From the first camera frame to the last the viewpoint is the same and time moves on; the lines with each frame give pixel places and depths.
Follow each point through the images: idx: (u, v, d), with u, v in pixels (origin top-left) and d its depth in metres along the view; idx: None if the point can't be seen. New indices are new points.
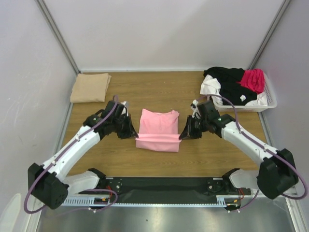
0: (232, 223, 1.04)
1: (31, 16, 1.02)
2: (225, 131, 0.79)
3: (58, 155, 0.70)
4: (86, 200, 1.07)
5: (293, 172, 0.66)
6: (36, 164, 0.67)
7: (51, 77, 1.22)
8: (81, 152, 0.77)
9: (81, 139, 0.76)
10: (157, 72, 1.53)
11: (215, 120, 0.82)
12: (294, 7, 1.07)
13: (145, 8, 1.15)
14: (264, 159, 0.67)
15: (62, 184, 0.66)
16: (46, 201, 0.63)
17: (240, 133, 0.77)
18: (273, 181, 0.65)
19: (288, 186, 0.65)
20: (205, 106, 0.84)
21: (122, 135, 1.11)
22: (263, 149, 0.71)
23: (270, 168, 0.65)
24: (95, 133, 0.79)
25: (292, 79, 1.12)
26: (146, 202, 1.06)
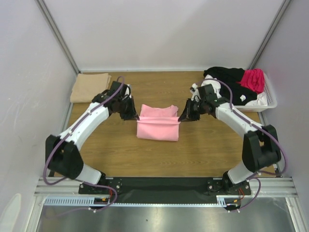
0: (232, 223, 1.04)
1: (31, 16, 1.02)
2: (218, 111, 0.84)
3: (73, 127, 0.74)
4: (86, 200, 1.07)
5: (276, 148, 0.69)
6: (53, 135, 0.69)
7: (51, 77, 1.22)
8: (92, 126, 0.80)
9: (93, 113, 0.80)
10: (157, 72, 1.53)
11: (211, 101, 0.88)
12: (294, 7, 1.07)
13: (145, 8, 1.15)
14: (249, 132, 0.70)
15: (77, 155, 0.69)
16: (64, 172, 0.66)
17: (231, 112, 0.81)
18: (256, 154, 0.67)
19: (269, 160, 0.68)
20: (204, 88, 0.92)
21: (126, 116, 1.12)
22: (249, 124, 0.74)
23: (254, 141, 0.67)
24: (105, 108, 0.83)
25: (292, 79, 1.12)
26: (146, 202, 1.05)
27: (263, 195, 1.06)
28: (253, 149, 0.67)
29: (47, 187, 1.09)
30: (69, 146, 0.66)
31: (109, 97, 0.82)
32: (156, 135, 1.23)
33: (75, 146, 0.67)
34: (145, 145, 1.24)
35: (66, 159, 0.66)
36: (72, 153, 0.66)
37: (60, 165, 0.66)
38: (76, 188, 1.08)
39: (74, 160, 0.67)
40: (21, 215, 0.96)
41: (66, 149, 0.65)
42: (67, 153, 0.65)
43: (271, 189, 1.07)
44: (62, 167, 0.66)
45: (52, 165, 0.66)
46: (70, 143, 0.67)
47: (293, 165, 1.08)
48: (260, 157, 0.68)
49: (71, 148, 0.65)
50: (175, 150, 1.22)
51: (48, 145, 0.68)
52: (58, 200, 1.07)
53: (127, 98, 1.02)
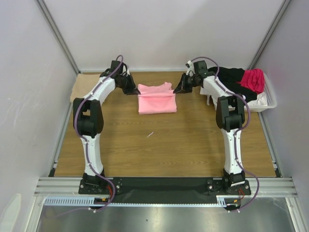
0: (231, 223, 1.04)
1: (31, 17, 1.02)
2: (204, 81, 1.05)
3: (93, 91, 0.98)
4: (86, 200, 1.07)
5: (241, 111, 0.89)
6: (79, 98, 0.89)
7: (51, 77, 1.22)
8: (105, 92, 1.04)
9: (104, 82, 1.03)
10: (157, 72, 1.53)
11: (201, 73, 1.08)
12: (293, 8, 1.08)
13: (145, 8, 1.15)
14: (222, 96, 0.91)
15: (100, 116, 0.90)
16: (91, 129, 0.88)
17: (214, 83, 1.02)
18: (224, 112, 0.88)
19: (233, 120, 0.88)
20: (198, 64, 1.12)
21: (127, 92, 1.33)
22: (224, 92, 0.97)
23: (223, 102, 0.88)
24: (112, 80, 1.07)
25: (292, 78, 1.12)
26: (145, 202, 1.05)
27: (263, 195, 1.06)
28: (222, 108, 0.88)
29: (47, 187, 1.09)
30: (94, 104, 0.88)
31: (114, 69, 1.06)
32: (155, 107, 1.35)
33: (98, 102, 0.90)
34: (144, 145, 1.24)
35: (93, 114, 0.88)
36: (96, 108, 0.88)
37: (88, 121, 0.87)
38: (76, 188, 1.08)
39: (99, 115, 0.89)
40: (21, 215, 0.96)
41: (92, 106, 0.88)
42: (93, 108, 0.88)
43: (271, 189, 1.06)
44: (90, 122, 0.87)
45: (81, 121, 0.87)
46: (94, 101, 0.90)
47: (293, 165, 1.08)
48: (228, 116, 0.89)
49: (96, 104, 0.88)
50: (175, 150, 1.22)
51: (75, 105, 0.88)
52: (58, 200, 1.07)
53: (126, 75, 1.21)
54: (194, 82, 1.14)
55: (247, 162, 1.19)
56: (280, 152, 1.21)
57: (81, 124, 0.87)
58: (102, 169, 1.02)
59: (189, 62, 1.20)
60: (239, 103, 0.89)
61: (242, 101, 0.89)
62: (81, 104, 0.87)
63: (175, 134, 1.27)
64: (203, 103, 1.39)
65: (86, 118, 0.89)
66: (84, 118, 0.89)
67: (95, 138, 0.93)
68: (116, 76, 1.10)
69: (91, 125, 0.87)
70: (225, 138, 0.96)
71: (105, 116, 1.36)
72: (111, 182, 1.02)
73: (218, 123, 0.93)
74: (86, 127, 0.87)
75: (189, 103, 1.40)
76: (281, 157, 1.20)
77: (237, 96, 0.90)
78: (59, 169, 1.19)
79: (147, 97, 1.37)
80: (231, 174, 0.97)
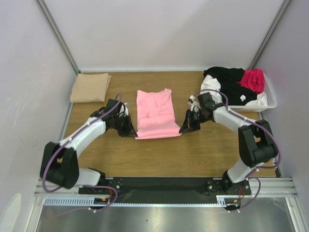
0: (231, 223, 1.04)
1: (31, 17, 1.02)
2: (216, 113, 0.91)
3: (73, 135, 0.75)
4: (86, 200, 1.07)
5: (271, 141, 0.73)
6: (52, 142, 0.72)
7: (51, 78, 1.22)
8: (90, 137, 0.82)
9: (91, 125, 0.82)
10: (157, 72, 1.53)
11: (209, 107, 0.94)
12: (293, 8, 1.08)
13: (145, 8, 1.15)
14: (243, 126, 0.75)
15: (75, 165, 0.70)
16: (61, 181, 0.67)
17: (228, 112, 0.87)
18: (250, 145, 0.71)
19: (265, 154, 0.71)
20: (202, 96, 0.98)
21: (122, 133, 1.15)
22: (244, 120, 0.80)
23: (247, 133, 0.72)
24: (103, 122, 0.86)
25: (292, 79, 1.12)
26: (146, 202, 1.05)
27: (263, 195, 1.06)
28: (247, 140, 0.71)
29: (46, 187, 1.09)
30: (69, 152, 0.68)
31: (109, 110, 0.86)
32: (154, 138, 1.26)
33: (74, 152, 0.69)
34: (144, 145, 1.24)
35: (64, 164, 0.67)
36: (70, 158, 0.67)
37: (58, 171, 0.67)
38: (76, 189, 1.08)
39: (72, 165, 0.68)
40: (21, 215, 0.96)
41: (65, 154, 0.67)
42: (66, 158, 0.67)
43: (271, 189, 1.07)
44: (59, 173, 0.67)
45: (50, 171, 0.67)
46: (70, 148, 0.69)
47: (293, 165, 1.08)
48: (256, 150, 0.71)
49: (70, 153, 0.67)
50: (175, 150, 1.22)
51: (47, 152, 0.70)
52: (59, 200, 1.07)
53: (123, 115, 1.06)
54: (202, 117, 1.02)
55: None
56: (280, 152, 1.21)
57: (50, 175, 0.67)
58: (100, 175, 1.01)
59: (192, 96, 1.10)
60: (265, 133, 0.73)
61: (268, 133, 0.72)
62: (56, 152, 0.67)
63: None
64: None
65: (58, 166, 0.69)
66: (56, 166, 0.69)
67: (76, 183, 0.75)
68: (109, 117, 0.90)
69: (61, 178, 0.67)
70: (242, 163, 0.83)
71: None
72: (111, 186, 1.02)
73: (244, 160, 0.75)
74: (55, 180, 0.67)
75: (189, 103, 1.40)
76: None
77: (262, 125, 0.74)
78: None
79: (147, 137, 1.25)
80: (233, 181, 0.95)
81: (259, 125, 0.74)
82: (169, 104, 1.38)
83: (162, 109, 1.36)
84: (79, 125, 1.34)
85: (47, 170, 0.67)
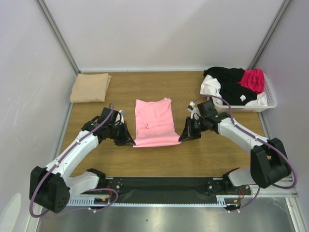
0: (231, 223, 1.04)
1: (31, 16, 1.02)
2: (221, 126, 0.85)
3: (60, 158, 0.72)
4: (86, 200, 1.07)
5: (285, 162, 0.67)
6: (39, 166, 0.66)
7: (51, 78, 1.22)
8: (81, 155, 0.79)
9: (81, 142, 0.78)
10: (157, 72, 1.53)
11: (213, 117, 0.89)
12: (293, 8, 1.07)
13: (145, 8, 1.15)
14: (256, 146, 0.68)
15: (64, 189, 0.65)
16: (49, 207, 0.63)
17: (234, 127, 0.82)
18: (264, 168, 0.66)
19: (279, 175, 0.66)
20: (203, 106, 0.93)
21: (119, 142, 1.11)
22: (254, 138, 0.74)
23: (260, 155, 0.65)
24: (94, 136, 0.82)
25: (292, 79, 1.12)
26: (146, 202, 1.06)
27: (263, 195, 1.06)
28: (261, 163, 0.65)
29: None
30: (55, 179, 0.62)
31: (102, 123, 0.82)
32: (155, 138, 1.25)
33: (61, 178, 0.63)
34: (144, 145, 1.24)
35: (51, 191, 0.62)
36: (57, 186, 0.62)
37: (46, 197, 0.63)
38: None
39: (59, 192, 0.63)
40: (21, 215, 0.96)
41: (51, 182, 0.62)
42: (52, 185, 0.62)
43: (271, 189, 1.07)
44: (48, 200, 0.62)
45: (38, 196, 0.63)
46: (56, 175, 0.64)
47: (293, 165, 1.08)
48: (269, 171, 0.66)
49: (57, 181, 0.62)
50: (175, 150, 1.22)
51: (33, 177, 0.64)
52: None
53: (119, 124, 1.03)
54: (203, 125, 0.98)
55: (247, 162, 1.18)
56: None
57: (39, 200, 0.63)
58: (98, 178, 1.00)
59: (192, 103, 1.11)
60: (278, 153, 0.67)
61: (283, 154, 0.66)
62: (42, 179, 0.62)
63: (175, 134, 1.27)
64: None
65: (46, 191, 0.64)
66: (46, 190, 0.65)
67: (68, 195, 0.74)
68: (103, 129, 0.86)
69: (49, 204, 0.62)
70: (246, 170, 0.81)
71: None
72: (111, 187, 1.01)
73: (255, 181, 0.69)
74: (44, 205, 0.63)
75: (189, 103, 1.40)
76: None
77: (276, 146, 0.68)
78: None
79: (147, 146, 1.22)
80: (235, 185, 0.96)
81: (272, 146, 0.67)
82: (169, 114, 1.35)
83: (162, 119, 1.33)
84: (79, 125, 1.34)
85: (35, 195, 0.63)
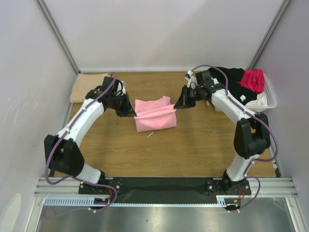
0: (231, 223, 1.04)
1: (31, 17, 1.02)
2: (215, 96, 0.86)
3: (70, 125, 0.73)
4: (86, 200, 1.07)
5: (266, 136, 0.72)
6: (51, 135, 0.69)
7: (51, 77, 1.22)
8: (90, 122, 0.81)
9: (88, 109, 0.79)
10: (157, 72, 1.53)
11: (208, 87, 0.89)
12: (294, 7, 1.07)
13: (145, 8, 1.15)
14: (242, 119, 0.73)
15: (77, 153, 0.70)
16: (67, 171, 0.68)
17: (227, 98, 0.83)
18: (246, 138, 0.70)
19: (258, 146, 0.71)
20: (202, 74, 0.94)
21: (121, 113, 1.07)
22: (243, 111, 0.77)
23: (245, 126, 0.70)
24: (99, 103, 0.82)
25: (292, 78, 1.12)
26: (146, 202, 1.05)
27: (263, 195, 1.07)
28: (245, 133, 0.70)
29: (46, 187, 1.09)
30: (69, 143, 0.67)
31: (105, 90, 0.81)
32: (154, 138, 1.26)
33: (74, 143, 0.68)
34: (145, 145, 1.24)
35: (67, 156, 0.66)
36: (72, 150, 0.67)
37: (63, 163, 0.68)
38: (76, 188, 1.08)
39: (74, 156, 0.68)
40: (21, 215, 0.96)
41: (66, 147, 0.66)
42: (67, 150, 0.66)
43: (271, 189, 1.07)
44: (64, 165, 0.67)
45: (54, 163, 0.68)
46: (69, 140, 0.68)
47: (293, 165, 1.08)
48: (251, 142, 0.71)
49: (71, 145, 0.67)
50: (175, 150, 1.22)
51: (46, 144, 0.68)
52: (58, 200, 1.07)
53: (121, 94, 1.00)
54: (199, 95, 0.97)
55: None
56: (280, 152, 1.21)
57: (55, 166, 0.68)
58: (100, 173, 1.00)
59: (189, 71, 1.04)
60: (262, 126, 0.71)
61: (266, 126, 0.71)
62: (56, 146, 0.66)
63: (175, 134, 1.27)
64: (203, 103, 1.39)
65: (61, 157, 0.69)
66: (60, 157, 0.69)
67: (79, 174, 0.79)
68: (106, 96, 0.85)
69: (66, 168, 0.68)
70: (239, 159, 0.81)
71: (106, 116, 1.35)
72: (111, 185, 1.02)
73: (238, 150, 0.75)
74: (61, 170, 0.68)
75: None
76: (281, 157, 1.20)
77: (261, 119, 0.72)
78: None
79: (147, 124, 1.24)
80: (233, 181, 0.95)
81: (256, 118, 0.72)
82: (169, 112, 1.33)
83: None
84: None
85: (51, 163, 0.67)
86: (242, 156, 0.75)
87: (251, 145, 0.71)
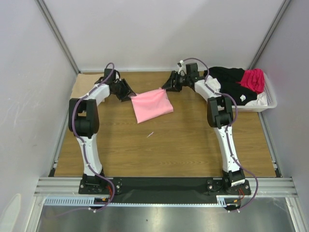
0: (231, 223, 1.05)
1: (31, 16, 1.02)
2: (195, 84, 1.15)
3: (89, 93, 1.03)
4: (86, 200, 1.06)
5: (230, 111, 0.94)
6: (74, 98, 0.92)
7: (51, 77, 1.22)
8: (100, 96, 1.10)
9: (99, 87, 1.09)
10: (157, 72, 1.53)
11: (192, 78, 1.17)
12: (294, 8, 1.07)
13: (145, 8, 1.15)
14: (211, 97, 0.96)
15: (96, 116, 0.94)
16: (87, 130, 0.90)
17: (205, 85, 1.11)
18: (213, 112, 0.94)
19: (223, 118, 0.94)
20: (190, 66, 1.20)
21: (122, 97, 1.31)
22: (213, 93, 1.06)
23: (213, 103, 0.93)
24: (106, 85, 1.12)
25: (292, 79, 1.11)
26: (146, 202, 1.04)
27: (263, 195, 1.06)
28: (213, 108, 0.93)
29: (46, 187, 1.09)
30: (90, 103, 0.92)
31: (107, 76, 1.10)
32: (154, 138, 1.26)
33: (94, 102, 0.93)
34: (144, 145, 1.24)
35: (90, 113, 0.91)
36: (91, 106, 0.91)
37: (84, 121, 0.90)
38: (76, 188, 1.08)
39: (95, 115, 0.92)
40: (22, 215, 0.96)
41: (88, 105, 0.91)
42: (90, 107, 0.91)
43: (271, 189, 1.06)
44: (86, 122, 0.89)
45: (77, 122, 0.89)
46: (90, 100, 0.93)
47: (293, 165, 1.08)
48: (217, 115, 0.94)
49: (92, 103, 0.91)
50: (175, 150, 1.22)
51: (71, 105, 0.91)
52: (58, 200, 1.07)
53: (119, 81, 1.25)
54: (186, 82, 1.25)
55: (246, 162, 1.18)
56: (280, 152, 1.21)
57: (78, 124, 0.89)
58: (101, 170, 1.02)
59: (182, 61, 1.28)
60: (227, 101, 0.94)
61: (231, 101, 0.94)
62: (77, 104, 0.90)
63: (175, 134, 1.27)
64: (203, 103, 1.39)
65: (82, 119, 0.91)
66: (80, 119, 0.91)
67: (91, 138, 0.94)
68: (110, 83, 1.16)
69: (87, 125, 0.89)
70: (218, 137, 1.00)
71: (106, 115, 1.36)
72: (111, 182, 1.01)
73: (208, 123, 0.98)
74: (82, 127, 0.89)
75: (189, 102, 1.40)
76: (281, 157, 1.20)
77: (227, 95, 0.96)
78: (59, 169, 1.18)
79: (145, 112, 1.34)
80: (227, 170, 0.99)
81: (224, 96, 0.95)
82: (164, 101, 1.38)
83: (160, 106, 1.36)
84: None
85: (75, 121, 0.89)
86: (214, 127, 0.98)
87: (217, 117, 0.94)
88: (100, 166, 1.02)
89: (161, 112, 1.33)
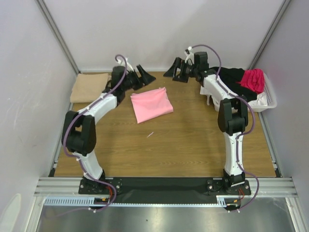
0: (231, 223, 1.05)
1: (31, 17, 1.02)
2: (205, 80, 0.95)
3: (91, 105, 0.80)
4: (86, 200, 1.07)
5: (244, 115, 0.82)
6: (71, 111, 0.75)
7: (51, 77, 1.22)
8: (104, 110, 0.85)
9: (105, 99, 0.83)
10: (157, 72, 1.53)
11: (202, 71, 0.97)
12: (293, 8, 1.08)
13: (145, 8, 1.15)
14: (225, 99, 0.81)
15: (92, 131, 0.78)
16: (80, 148, 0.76)
17: (216, 82, 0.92)
18: (226, 117, 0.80)
19: (236, 123, 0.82)
20: (200, 56, 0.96)
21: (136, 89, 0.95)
22: (227, 94, 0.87)
23: (227, 108, 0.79)
24: (114, 96, 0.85)
25: (292, 79, 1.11)
26: (146, 202, 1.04)
27: (263, 195, 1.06)
28: (226, 111, 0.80)
29: (46, 186, 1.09)
30: (87, 119, 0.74)
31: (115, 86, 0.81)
32: (154, 138, 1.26)
33: (92, 118, 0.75)
34: (144, 145, 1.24)
35: (86, 131, 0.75)
36: (89, 124, 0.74)
37: (78, 138, 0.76)
38: (76, 189, 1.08)
39: (91, 132, 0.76)
40: (22, 215, 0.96)
41: (85, 122, 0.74)
42: (86, 125, 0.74)
43: (271, 189, 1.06)
44: (79, 140, 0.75)
45: (70, 138, 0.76)
46: (88, 116, 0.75)
47: (293, 165, 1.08)
48: (231, 119, 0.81)
49: (89, 120, 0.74)
50: (175, 150, 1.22)
51: (67, 120, 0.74)
52: (58, 200, 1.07)
53: (133, 81, 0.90)
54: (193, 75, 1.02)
55: (246, 162, 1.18)
56: (280, 152, 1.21)
57: (71, 141, 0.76)
58: (102, 170, 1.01)
59: (190, 47, 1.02)
60: (242, 105, 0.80)
61: (245, 105, 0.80)
62: (74, 121, 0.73)
63: (175, 134, 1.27)
64: (203, 103, 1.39)
65: (77, 134, 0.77)
66: (76, 134, 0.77)
67: (87, 155, 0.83)
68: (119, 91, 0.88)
69: (80, 143, 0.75)
70: (227, 140, 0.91)
71: (107, 116, 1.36)
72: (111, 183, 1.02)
73: (219, 125, 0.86)
74: (75, 145, 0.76)
75: (189, 103, 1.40)
76: (281, 157, 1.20)
77: (241, 97, 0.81)
78: (60, 169, 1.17)
79: (145, 112, 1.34)
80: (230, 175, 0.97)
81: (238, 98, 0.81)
82: (164, 101, 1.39)
83: (160, 106, 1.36)
84: None
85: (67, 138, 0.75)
86: (224, 131, 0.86)
87: (230, 122, 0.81)
88: (100, 169, 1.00)
89: (161, 112, 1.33)
